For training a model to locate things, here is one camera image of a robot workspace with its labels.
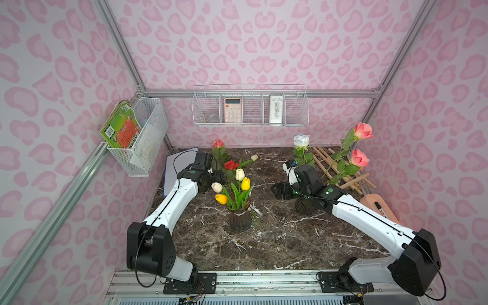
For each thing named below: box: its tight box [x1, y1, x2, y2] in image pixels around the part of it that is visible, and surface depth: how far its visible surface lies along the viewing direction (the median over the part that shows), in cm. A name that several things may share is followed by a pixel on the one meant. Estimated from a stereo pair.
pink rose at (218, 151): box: [211, 139, 228, 170], surface depth 119 cm
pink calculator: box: [224, 97, 243, 123], surface depth 95 cm
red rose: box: [224, 159, 241, 171], surface depth 109 cm
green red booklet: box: [99, 99, 142, 149], surface depth 73 cm
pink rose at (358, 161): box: [326, 148, 371, 185], surface depth 70 cm
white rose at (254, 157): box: [238, 154, 259, 168], surface depth 116 cm
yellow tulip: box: [240, 177, 251, 191], surface depth 68 cm
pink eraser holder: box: [359, 193, 400, 225], surface depth 96 cm
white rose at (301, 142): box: [293, 134, 316, 167], surface depth 77 cm
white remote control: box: [269, 95, 284, 124], surface depth 94 cm
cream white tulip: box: [235, 168, 246, 182], surface depth 72 cm
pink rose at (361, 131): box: [331, 122, 375, 162], surface depth 70 cm
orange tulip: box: [214, 193, 229, 206], surface depth 65 cm
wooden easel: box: [311, 146, 377, 196], surface depth 103 cm
